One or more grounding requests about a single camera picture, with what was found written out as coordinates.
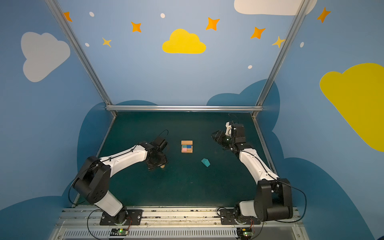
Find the right controller board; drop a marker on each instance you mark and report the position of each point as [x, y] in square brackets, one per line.
[244, 234]

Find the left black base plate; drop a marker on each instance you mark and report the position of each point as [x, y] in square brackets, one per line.
[132, 216]

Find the left controller board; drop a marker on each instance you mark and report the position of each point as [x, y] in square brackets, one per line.
[122, 232]

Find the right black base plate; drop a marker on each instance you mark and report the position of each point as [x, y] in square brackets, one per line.
[231, 217]

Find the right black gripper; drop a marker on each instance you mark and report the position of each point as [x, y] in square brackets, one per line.
[221, 139]

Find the right aluminium frame post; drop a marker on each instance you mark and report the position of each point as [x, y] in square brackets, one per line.
[291, 34]

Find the controller board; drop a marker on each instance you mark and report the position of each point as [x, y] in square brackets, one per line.
[122, 232]
[244, 234]

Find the teal house-shaped block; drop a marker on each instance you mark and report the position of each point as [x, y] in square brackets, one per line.
[206, 162]

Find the aluminium frame post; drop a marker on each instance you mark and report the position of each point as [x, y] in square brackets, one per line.
[291, 34]
[64, 24]

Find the back aluminium frame rail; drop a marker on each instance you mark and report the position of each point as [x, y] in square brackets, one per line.
[147, 108]

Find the front aluminium rail bed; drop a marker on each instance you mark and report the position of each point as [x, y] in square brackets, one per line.
[170, 223]

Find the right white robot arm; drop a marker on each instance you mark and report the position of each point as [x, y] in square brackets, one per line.
[273, 200]

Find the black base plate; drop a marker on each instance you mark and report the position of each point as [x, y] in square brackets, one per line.
[231, 217]
[132, 216]

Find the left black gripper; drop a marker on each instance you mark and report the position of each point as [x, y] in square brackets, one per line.
[157, 162]

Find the left aluminium frame post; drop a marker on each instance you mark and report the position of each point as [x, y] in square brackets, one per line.
[64, 24]

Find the long natural wood block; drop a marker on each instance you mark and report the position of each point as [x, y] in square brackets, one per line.
[187, 143]

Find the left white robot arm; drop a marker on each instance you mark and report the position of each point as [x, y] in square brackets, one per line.
[93, 179]

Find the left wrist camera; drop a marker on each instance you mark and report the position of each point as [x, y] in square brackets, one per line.
[160, 143]

